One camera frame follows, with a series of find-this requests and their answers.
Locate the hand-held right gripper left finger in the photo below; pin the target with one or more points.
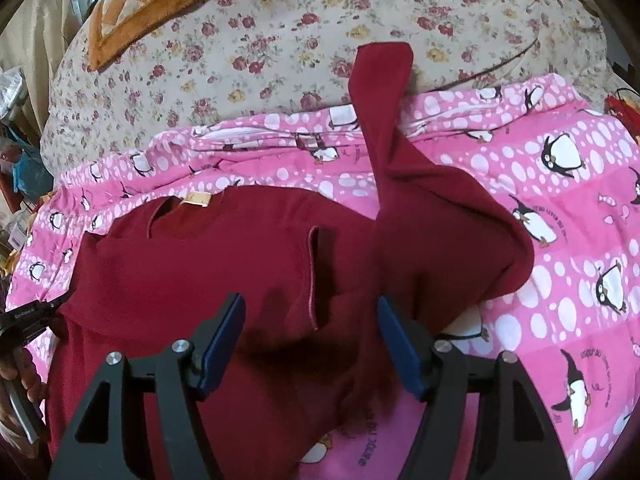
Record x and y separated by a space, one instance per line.
224 347

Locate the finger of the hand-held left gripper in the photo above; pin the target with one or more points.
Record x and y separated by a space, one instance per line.
56 307

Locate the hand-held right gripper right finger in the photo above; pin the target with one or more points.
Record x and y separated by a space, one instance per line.
400 352

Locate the dark red shirt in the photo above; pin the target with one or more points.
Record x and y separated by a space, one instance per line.
200 270

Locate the person's left hand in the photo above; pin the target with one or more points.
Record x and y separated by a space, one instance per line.
26 377

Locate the pile of household clutter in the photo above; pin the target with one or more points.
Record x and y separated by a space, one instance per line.
12 230

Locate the blue plastic bag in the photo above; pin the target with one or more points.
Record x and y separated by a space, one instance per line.
31 172

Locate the pink penguin print blanket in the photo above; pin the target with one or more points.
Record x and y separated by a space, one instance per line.
555 260

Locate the beige curtain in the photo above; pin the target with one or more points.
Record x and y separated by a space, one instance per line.
35 25

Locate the orange checkered cushion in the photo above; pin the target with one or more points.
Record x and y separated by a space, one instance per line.
150 10

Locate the floral bed sheet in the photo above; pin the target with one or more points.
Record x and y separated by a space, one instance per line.
300 35

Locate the red and yellow printed cloth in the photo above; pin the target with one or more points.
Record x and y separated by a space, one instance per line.
622 110

